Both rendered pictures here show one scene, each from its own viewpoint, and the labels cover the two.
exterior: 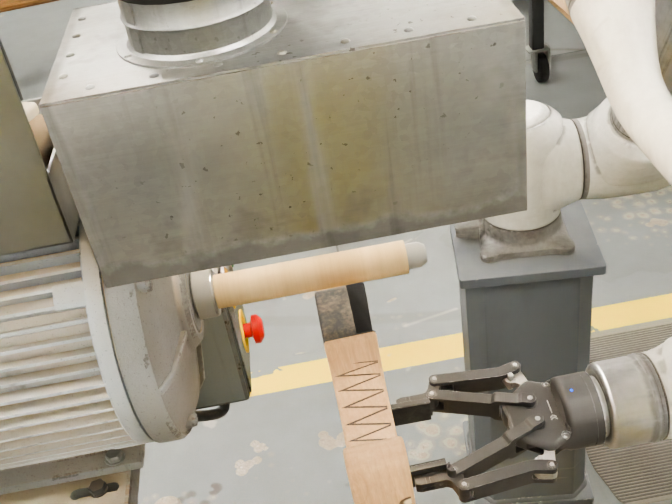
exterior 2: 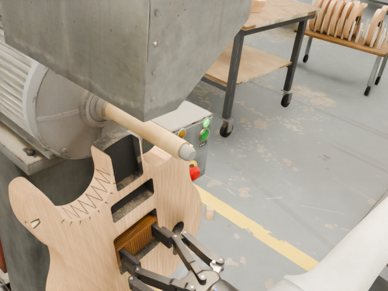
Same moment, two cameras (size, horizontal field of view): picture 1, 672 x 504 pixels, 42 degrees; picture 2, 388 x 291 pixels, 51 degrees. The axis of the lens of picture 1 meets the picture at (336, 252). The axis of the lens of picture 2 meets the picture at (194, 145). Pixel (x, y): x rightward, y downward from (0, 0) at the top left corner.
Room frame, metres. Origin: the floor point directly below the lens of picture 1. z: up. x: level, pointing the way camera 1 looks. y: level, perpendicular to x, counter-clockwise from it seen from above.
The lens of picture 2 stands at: (0.25, -0.43, 1.60)
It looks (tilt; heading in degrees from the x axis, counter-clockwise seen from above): 32 degrees down; 40
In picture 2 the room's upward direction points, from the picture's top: 7 degrees clockwise
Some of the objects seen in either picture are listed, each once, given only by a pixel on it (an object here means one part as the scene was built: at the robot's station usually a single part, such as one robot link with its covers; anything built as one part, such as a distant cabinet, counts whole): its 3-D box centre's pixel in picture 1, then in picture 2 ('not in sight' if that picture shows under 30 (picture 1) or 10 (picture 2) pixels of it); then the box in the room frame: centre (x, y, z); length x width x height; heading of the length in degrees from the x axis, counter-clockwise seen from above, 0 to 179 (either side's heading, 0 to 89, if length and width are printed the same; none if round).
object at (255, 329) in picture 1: (249, 330); (191, 171); (0.92, 0.13, 0.97); 0.04 x 0.04 x 0.04; 2
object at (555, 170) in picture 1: (525, 159); not in sight; (1.42, -0.38, 0.87); 0.18 x 0.16 x 0.22; 86
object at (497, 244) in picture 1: (510, 221); not in sight; (1.42, -0.35, 0.73); 0.22 x 0.18 x 0.06; 84
